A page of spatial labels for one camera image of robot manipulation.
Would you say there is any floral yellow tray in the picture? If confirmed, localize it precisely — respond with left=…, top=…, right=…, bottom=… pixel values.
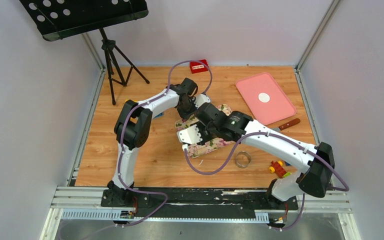
left=175, top=104, right=234, bottom=159

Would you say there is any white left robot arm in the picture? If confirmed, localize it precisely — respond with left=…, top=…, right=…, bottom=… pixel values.
left=107, top=78, right=198, bottom=207

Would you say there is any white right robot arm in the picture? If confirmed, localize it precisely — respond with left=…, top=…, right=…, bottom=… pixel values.
left=194, top=103, right=335, bottom=209

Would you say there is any flat white dough wrapper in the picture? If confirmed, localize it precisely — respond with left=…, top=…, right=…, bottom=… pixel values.
left=258, top=92, right=271, bottom=103

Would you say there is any white and blue toy block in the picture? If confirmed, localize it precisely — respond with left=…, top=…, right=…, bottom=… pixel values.
left=153, top=112, right=165, bottom=119

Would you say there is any pink tray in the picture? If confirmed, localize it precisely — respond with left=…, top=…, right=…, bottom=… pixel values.
left=235, top=72, right=297, bottom=126

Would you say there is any red yellow toy block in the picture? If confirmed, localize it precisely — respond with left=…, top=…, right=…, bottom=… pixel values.
left=268, top=160, right=287, bottom=178

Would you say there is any small green toy block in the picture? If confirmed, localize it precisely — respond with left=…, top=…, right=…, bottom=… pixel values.
left=280, top=171, right=292, bottom=179

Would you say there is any black music stand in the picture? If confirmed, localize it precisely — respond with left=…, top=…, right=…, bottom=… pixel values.
left=20, top=0, right=150, bottom=93

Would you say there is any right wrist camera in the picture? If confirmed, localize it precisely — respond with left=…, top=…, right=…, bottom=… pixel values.
left=176, top=125, right=205, bottom=145

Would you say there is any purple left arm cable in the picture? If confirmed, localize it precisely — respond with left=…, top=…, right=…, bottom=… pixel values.
left=56, top=59, right=213, bottom=240

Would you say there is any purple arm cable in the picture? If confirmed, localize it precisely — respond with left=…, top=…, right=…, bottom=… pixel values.
left=56, top=59, right=213, bottom=240
left=182, top=131, right=350, bottom=232

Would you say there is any metal scraper wooden handle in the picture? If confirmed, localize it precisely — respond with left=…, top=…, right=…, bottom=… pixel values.
left=272, top=118, right=301, bottom=132

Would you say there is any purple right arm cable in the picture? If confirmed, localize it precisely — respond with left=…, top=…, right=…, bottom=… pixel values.
left=182, top=131, right=350, bottom=232

